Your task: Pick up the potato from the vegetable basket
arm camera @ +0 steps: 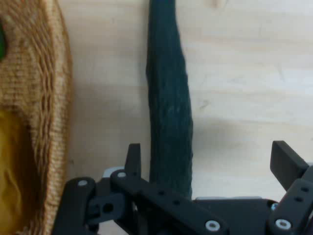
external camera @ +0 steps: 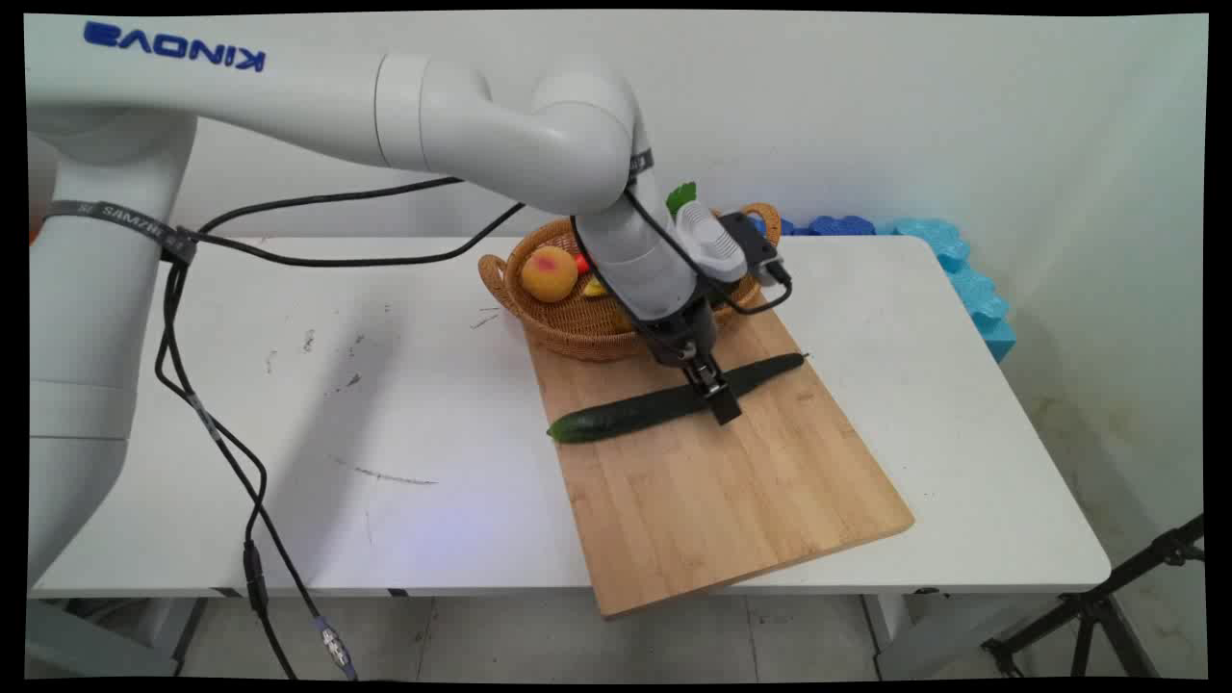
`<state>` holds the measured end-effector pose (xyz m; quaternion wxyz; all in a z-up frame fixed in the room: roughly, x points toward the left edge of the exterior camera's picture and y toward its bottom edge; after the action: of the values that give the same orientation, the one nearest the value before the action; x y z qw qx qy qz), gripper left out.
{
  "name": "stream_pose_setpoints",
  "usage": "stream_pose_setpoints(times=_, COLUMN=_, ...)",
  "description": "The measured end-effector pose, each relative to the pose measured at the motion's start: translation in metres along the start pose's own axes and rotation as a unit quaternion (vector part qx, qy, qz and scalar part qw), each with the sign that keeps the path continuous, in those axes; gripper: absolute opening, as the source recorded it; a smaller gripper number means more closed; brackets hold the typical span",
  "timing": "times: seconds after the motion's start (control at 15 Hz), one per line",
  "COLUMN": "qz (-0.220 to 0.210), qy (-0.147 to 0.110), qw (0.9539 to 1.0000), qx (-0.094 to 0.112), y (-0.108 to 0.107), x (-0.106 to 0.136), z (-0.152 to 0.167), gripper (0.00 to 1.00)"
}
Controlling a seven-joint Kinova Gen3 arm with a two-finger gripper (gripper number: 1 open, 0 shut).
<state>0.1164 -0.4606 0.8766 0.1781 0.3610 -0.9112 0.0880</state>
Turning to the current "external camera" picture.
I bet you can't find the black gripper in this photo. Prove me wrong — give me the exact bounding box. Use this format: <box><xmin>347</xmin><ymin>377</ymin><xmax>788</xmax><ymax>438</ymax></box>
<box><xmin>630</xmin><ymin>300</ymin><xmax>744</xmax><ymax>426</ymax></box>

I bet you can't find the long dark green cucumber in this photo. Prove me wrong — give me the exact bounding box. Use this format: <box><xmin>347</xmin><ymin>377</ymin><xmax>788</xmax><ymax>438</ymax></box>
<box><xmin>547</xmin><ymin>352</ymin><xmax>809</xmax><ymax>445</ymax></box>

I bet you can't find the bamboo cutting board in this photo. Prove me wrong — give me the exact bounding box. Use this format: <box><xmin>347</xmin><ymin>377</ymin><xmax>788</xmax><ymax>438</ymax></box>
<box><xmin>525</xmin><ymin>289</ymin><xmax>916</xmax><ymax>620</ymax></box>

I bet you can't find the yellow red toy peach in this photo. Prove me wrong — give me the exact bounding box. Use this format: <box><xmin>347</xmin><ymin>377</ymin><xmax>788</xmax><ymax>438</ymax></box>
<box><xmin>521</xmin><ymin>245</ymin><xmax>580</xmax><ymax>305</ymax></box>

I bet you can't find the light blue foam piece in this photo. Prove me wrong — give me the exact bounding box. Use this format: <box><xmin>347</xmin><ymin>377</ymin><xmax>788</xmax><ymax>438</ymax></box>
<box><xmin>945</xmin><ymin>264</ymin><xmax>1018</xmax><ymax>364</ymax></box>
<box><xmin>878</xmin><ymin>218</ymin><xmax>972</xmax><ymax>274</ymax></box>

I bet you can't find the white table leg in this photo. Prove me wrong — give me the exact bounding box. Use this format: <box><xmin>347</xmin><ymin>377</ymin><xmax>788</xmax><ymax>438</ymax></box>
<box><xmin>860</xmin><ymin>591</ymin><xmax>1065</xmax><ymax>681</ymax></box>

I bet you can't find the black tripod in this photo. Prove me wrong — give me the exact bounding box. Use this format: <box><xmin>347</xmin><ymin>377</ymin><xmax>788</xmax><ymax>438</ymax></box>
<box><xmin>981</xmin><ymin>514</ymin><xmax>1206</xmax><ymax>680</ymax></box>

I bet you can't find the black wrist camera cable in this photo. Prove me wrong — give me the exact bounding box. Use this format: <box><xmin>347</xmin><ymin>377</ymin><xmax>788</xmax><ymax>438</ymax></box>
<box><xmin>571</xmin><ymin>186</ymin><xmax>795</xmax><ymax>335</ymax></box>

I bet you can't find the black wrist camera white mount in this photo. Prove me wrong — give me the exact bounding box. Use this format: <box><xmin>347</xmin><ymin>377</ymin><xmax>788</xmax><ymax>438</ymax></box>
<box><xmin>674</xmin><ymin>200</ymin><xmax>793</xmax><ymax>291</ymax></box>

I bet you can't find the woven wicker basket with handles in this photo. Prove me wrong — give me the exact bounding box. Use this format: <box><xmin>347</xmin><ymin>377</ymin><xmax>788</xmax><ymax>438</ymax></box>
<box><xmin>478</xmin><ymin>202</ymin><xmax>783</xmax><ymax>364</ymax></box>

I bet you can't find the black cable with silver connector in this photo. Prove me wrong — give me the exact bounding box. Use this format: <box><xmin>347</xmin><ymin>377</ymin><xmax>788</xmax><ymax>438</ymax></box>
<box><xmin>154</xmin><ymin>175</ymin><xmax>466</xmax><ymax>681</ymax></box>

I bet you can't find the grey velcro strap with print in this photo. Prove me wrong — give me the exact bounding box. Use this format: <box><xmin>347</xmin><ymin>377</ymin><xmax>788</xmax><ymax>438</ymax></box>
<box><xmin>43</xmin><ymin>199</ymin><xmax>199</xmax><ymax>267</ymax></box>

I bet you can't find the grey table frame leg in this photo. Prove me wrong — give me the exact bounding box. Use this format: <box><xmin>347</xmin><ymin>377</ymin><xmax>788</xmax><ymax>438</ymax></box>
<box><xmin>25</xmin><ymin>597</ymin><xmax>205</xmax><ymax>678</ymax></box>

